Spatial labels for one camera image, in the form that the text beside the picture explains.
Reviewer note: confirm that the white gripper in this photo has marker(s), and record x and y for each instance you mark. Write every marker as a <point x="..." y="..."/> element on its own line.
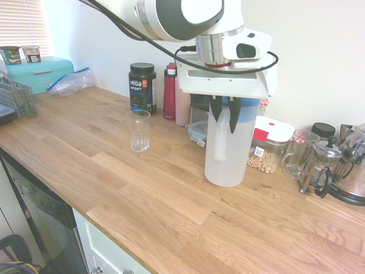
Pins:
<point x="228" y="82"/>

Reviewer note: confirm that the translucent pitcher with blue lid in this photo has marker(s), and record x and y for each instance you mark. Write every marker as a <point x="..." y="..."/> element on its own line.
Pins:
<point x="228" y="160"/>

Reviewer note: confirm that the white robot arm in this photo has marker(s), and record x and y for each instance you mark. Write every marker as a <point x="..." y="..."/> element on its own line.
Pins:
<point x="171" y="20"/>

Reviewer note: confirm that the pink water bottle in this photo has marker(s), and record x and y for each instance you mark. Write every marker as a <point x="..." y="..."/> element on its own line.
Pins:
<point x="182" y="108"/>

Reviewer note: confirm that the red water bottle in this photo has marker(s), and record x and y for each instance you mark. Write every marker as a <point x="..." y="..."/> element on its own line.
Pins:
<point x="169" y="94"/>

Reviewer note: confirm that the clear container with dark lid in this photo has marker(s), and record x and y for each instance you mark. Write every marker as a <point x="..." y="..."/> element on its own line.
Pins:
<point x="199" y="101"/>

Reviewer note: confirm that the glass food container teal lid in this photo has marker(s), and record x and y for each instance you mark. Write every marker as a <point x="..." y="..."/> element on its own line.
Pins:
<point x="198" y="128"/>

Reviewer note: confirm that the jar with red checkered lid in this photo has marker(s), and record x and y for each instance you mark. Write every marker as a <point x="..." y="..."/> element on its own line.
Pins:
<point x="263" y="104"/>

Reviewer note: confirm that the cereal container white red lid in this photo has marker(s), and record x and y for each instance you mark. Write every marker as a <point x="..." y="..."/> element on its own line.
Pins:
<point x="276" y="131"/>

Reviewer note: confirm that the red checkered lid behind mug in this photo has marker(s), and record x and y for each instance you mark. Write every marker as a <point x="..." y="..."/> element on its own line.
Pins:
<point x="300" y="139"/>

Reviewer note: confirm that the clear glass mug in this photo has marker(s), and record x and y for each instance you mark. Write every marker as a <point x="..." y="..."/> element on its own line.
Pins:
<point x="296" y="160"/>

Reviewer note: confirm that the black Vega protein tub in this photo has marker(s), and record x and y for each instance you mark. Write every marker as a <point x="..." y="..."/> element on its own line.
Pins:
<point x="141" y="85"/>

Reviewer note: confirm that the clear faceted glass tumbler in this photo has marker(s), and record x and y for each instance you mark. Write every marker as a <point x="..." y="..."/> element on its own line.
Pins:
<point x="138" y="134"/>

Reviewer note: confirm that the jar with black lid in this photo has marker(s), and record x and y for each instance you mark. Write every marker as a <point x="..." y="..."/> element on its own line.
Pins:
<point x="323" y="129"/>

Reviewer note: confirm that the glass French press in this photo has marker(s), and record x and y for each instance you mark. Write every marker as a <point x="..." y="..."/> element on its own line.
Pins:
<point x="322" y="165"/>

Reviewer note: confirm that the stainless steel kettle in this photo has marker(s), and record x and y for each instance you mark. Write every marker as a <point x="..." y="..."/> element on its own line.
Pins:
<point x="353" y="182"/>

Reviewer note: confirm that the clear plastic zip bag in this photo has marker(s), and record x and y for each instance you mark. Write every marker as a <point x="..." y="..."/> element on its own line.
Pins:
<point x="71" y="82"/>

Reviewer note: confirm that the white cabinet drawer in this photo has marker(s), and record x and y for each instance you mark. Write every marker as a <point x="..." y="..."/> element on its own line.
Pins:
<point x="97" y="242"/>

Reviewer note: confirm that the teal bread box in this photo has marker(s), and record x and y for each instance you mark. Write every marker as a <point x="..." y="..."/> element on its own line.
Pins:
<point x="42" y="71"/>

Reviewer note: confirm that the brown and white oatmeal cup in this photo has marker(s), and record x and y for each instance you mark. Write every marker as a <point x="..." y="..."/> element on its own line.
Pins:
<point x="31" y="54"/>

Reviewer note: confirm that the grey cutlery basket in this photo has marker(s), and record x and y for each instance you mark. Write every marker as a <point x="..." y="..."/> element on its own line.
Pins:
<point x="20" y="100"/>

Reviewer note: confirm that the stainless steel dishwasher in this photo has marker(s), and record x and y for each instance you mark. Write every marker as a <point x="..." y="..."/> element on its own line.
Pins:
<point x="42" y="217"/>

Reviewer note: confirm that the black tray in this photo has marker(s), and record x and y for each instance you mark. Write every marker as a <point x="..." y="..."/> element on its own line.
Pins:
<point x="5" y="115"/>

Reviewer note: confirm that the green oatmeal cup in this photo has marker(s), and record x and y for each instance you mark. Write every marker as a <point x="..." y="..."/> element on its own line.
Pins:
<point x="11" y="54"/>

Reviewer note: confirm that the window blinds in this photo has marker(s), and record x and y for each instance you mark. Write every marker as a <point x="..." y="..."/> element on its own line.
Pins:
<point x="20" y="23"/>

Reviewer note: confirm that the dark green chair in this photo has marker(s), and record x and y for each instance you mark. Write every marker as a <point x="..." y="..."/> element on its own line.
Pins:
<point x="14" y="248"/>

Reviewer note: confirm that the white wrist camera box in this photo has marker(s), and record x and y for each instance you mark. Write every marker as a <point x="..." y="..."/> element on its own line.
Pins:
<point x="256" y="40"/>

